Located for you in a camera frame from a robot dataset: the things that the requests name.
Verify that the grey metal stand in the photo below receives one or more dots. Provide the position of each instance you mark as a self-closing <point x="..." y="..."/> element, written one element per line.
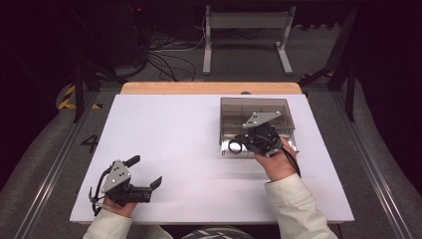
<point x="247" y="20"/>

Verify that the smoky clear drawer organizer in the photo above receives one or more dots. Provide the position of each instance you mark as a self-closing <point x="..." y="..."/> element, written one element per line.
<point x="239" y="113"/>

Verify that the person's right hand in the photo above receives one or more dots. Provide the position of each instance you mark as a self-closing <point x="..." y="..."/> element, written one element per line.
<point x="278" y="166"/>

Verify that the person's left hand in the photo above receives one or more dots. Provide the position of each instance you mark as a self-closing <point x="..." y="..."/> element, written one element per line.
<point x="124" y="209"/>

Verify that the yellow black floor tape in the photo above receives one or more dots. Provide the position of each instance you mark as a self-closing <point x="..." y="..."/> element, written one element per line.
<point x="66" y="101"/>

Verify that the black stand with struts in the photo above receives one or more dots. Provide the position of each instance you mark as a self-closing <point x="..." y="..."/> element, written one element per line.
<point x="348" y="89"/>
<point x="78" y="89"/>

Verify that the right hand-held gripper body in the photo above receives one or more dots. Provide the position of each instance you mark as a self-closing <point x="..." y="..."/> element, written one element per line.
<point x="265" y="139"/>

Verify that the aluminium floor rail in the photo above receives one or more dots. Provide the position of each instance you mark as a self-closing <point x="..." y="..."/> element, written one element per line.
<point x="49" y="179"/>
<point x="375" y="179"/>

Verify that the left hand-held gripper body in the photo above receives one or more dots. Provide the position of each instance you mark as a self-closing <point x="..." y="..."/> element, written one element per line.
<point x="116" y="177"/>

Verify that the person's striped clothing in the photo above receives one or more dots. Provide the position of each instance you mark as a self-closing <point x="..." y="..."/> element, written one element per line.
<point x="215" y="233"/>

